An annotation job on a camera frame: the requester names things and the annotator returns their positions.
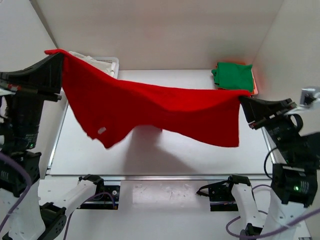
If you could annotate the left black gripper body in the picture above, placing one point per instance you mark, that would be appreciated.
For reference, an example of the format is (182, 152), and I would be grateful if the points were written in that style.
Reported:
(31, 104)

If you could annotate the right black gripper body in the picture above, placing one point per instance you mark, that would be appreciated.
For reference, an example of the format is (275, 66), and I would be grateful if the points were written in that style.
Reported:
(281, 129)

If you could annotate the red t-shirt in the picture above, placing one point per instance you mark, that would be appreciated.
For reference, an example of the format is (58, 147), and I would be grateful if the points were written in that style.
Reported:
(108, 109)

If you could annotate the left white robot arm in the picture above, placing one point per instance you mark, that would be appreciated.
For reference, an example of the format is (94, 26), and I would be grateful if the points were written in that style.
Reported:
(26, 219)

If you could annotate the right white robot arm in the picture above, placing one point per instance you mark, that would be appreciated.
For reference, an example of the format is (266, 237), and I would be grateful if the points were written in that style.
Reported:
(293, 181)

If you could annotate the folded orange t-shirt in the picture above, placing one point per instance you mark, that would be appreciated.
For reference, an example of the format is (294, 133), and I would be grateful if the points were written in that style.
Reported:
(253, 87)

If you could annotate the folded green t-shirt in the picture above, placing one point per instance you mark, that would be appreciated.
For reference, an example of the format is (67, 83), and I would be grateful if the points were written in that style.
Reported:
(233, 77)

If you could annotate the crumpled white t-shirt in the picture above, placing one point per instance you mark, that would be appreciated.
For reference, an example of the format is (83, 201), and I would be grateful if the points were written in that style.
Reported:
(90, 60)

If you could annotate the white plastic basket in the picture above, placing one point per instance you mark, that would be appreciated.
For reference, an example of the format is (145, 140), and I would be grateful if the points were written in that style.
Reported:
(112, 66)

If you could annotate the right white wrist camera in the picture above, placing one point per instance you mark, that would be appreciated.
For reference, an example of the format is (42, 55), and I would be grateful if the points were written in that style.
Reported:
(309, 100)

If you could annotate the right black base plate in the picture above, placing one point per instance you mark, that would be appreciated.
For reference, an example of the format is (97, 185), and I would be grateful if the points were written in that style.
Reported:
(220, 196)

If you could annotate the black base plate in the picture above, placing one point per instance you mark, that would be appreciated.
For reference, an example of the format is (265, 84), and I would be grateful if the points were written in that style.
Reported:
(220, 196)
(109, 200)

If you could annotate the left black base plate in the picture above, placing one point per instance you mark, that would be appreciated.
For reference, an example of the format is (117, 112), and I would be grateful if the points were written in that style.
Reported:
(109, 200)

